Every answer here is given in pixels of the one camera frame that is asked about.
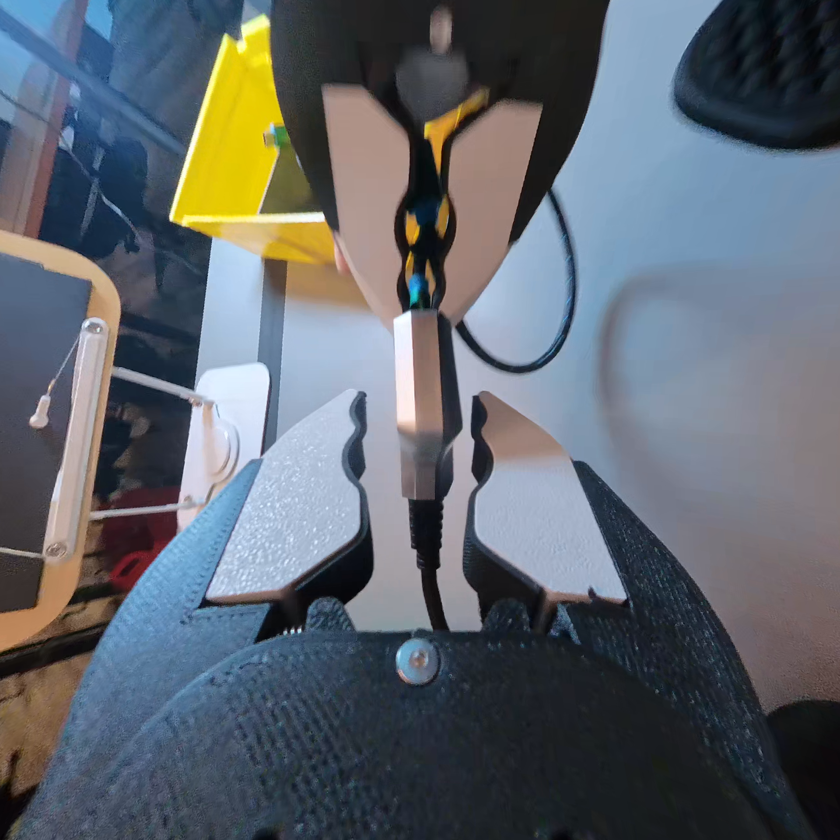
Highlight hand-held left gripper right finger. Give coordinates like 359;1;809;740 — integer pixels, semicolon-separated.
461;390;630;606

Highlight yellow plastic bin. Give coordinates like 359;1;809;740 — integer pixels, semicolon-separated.
168;13;491;266

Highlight red fabric basket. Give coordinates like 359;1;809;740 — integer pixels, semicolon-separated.
107;487;182;593

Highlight black braided hdmi cable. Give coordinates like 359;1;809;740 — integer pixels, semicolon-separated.
394;134;580;376

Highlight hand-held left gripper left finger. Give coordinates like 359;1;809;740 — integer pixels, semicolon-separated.
205;388;375;606

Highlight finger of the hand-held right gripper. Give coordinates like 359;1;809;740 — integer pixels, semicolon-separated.
435;97;546;324
322;87;416;327

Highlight black silver adapter hub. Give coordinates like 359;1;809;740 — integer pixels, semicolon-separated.
392;310;465;504

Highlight thin black hub cable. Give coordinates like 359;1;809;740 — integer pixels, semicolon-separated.
407;497;452;633

